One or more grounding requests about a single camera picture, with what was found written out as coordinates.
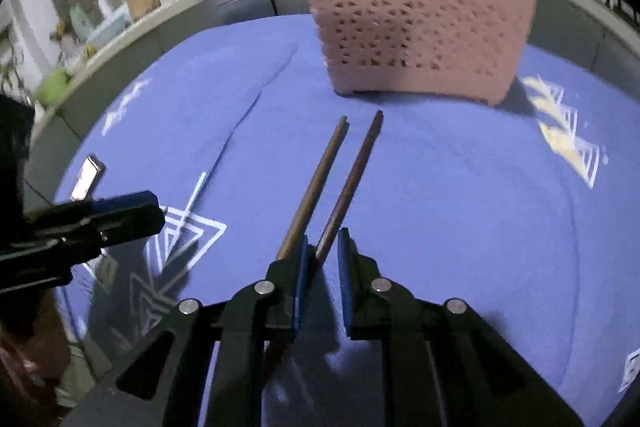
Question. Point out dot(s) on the smartphone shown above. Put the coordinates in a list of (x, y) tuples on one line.
[(87, 177)]

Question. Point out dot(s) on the green round object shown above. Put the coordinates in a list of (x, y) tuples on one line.
[(54, 86)]

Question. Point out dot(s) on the blue printed cloth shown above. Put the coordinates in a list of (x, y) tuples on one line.
[(450, 207)]

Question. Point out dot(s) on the pale plastic container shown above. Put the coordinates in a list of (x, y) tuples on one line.
[(107, 29)]

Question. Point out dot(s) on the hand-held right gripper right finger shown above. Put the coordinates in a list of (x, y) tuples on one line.
[(345, 287)]

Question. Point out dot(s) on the single dark wooden chopstick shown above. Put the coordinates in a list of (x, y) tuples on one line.
[(318, 177), (353, 177)]

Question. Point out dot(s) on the pink perforated plastic basket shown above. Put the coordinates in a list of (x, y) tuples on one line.
[(420, 32)]

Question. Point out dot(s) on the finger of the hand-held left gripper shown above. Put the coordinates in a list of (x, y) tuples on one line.
[(120, 203), (130, 227)]

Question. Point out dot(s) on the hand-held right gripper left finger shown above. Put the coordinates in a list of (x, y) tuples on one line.
[(301, 287)]

